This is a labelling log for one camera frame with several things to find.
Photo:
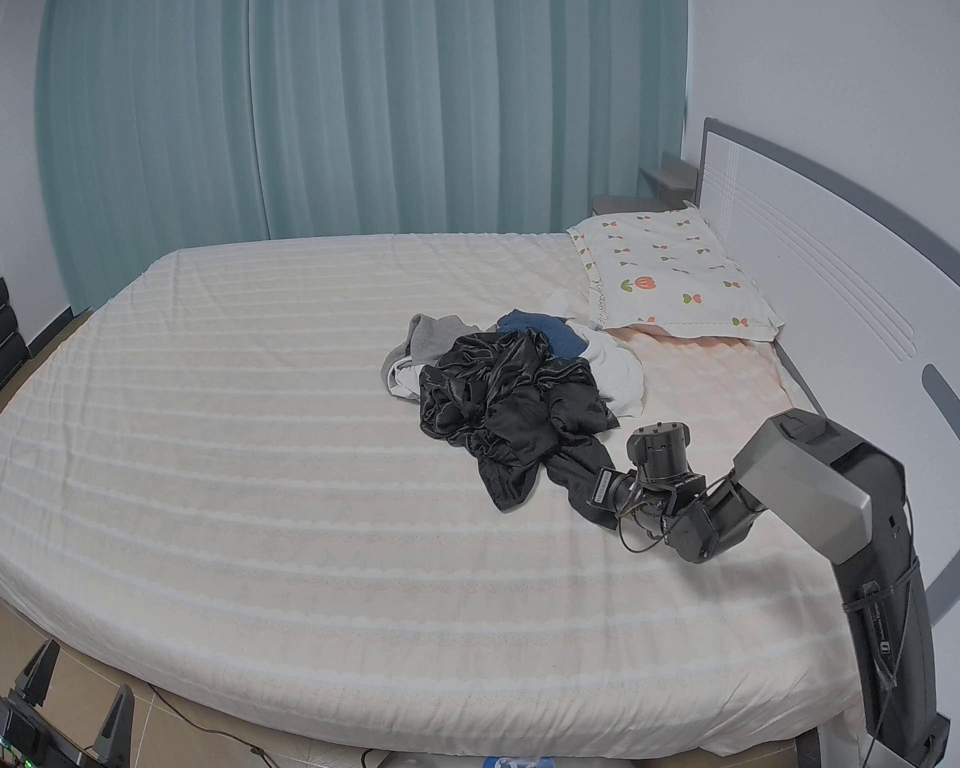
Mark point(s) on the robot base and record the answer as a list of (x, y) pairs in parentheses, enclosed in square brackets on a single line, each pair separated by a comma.
[(517, 762)]

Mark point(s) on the bed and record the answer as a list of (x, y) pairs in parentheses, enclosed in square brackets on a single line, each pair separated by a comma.
[(262, 450)]

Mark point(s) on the black chest of drawers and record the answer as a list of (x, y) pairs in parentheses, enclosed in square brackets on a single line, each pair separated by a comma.
[(9, 337)]

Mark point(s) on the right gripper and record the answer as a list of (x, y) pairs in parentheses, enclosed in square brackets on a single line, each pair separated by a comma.
[(622, 493)]

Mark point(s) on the grey bedside table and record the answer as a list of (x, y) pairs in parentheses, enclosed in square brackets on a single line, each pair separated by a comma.
[(667, 180)]

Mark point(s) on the pile of clothes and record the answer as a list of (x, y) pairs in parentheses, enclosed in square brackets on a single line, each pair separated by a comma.
[(487, 367)]

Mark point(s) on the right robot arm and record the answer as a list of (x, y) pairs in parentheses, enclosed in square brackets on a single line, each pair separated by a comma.
[(810, 480)]

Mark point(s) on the white printed pillow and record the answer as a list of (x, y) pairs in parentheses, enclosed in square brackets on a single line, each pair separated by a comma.
[(675, 277)]

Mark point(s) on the blue-green curtain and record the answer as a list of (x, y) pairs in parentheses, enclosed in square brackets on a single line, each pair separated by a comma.
[(150, 150), (465, 112)]

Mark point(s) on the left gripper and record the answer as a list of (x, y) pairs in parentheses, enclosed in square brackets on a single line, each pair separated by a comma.
[(30, 742)]

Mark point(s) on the black T-shirt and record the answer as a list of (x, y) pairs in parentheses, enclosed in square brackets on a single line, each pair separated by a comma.
[(577, 480)]

